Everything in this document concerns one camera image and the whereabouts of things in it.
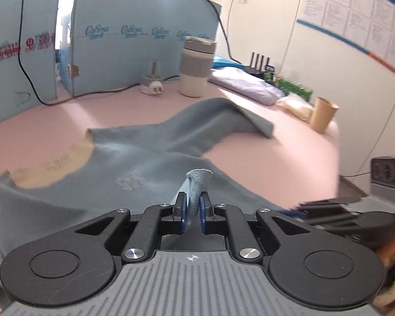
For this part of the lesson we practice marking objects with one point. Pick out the green packets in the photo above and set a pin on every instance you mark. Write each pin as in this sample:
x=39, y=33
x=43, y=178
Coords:
x=293, y=87

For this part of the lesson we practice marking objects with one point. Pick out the wall poster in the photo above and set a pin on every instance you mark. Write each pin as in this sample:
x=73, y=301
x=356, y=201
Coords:
x=358, y=10

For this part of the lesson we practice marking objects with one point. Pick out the blue cardboard backdrop panels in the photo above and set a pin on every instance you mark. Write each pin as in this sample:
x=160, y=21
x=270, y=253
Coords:
x=6, y=82

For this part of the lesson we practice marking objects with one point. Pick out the black router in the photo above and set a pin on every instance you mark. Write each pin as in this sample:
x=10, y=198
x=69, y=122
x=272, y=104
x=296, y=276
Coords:
x=258, y=69

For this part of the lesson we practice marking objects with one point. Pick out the white grey tumbler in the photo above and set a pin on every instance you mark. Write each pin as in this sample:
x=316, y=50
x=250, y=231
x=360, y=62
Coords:
x=194, y=79

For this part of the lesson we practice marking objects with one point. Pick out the brown paper cup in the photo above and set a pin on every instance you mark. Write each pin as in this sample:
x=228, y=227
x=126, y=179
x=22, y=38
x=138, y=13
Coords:
x=322, y=117

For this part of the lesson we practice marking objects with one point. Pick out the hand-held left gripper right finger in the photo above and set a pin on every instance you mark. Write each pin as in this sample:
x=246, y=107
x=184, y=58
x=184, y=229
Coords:
x=202, y=215

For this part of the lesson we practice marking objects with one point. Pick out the blue grey sweater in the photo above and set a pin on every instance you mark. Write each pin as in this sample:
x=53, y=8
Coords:
x=135, y=158

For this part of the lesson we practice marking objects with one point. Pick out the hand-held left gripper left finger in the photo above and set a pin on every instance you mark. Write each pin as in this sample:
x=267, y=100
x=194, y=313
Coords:
x=183, y=215

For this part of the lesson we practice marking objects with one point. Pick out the white plug adapter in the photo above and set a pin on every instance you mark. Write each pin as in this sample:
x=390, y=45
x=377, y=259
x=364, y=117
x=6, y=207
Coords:
x=151, y=85

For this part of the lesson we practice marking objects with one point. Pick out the clear plastic bag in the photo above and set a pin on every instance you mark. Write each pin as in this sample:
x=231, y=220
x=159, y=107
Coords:
x=298, y=107

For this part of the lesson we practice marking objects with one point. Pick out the teal plastic bag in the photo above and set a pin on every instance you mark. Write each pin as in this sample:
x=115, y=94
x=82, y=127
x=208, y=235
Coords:
x=225, y=62

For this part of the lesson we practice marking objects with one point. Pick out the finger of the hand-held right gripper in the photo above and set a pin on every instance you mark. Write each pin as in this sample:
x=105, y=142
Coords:
x=332, y=203
x=335, y=222

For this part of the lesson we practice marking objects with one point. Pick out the lavender folded cloth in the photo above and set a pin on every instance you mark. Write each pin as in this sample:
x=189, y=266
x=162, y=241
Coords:
x=247, y=87

